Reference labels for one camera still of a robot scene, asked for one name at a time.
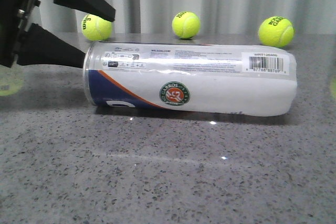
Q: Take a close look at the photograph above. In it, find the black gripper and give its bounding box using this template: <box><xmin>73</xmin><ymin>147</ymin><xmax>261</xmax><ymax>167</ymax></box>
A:
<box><xmin>1</xmin><ymin>0</ymin><xmax>116</xmax><ymax>68</ymax></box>

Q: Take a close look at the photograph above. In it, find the white blue tennis ball can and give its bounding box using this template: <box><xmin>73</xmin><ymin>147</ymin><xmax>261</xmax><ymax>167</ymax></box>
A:
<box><xmin>83</xmin><ymin>41</ymin><xmax>297</xmax><ymax>116</ymax></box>

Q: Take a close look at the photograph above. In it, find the tennis ball with Wilson logo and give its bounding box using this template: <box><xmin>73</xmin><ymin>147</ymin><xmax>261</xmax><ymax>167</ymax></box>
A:
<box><xmin>81</xmin><ymin>14</ymin><xmax>112</xmax><ymax>41</ymax></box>

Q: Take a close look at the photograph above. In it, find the centre tennis ball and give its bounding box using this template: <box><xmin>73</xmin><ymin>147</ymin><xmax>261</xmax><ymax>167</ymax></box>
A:
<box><xmin>172</xmin><ymin>12</ymin><xmax>201</xmax><ymax>39</ymax></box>

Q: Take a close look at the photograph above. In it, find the Roland Garros tennis ball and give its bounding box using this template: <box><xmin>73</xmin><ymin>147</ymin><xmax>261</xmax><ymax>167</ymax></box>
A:
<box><xmin>258</xmin><ymin>16</ymin><xmax>295</xmax><ymax>48</ymax></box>

